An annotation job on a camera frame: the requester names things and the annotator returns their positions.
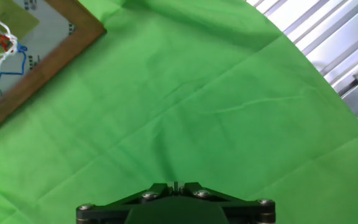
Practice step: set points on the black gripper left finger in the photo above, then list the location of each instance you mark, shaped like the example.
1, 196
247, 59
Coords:
117, 207

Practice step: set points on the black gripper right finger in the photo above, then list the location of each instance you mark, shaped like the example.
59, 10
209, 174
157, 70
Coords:
238, 207

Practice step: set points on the green cloth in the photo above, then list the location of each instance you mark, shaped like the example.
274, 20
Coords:
182, 109

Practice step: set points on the wooden picture frame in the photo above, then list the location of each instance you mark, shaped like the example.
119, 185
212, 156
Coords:
57, 59

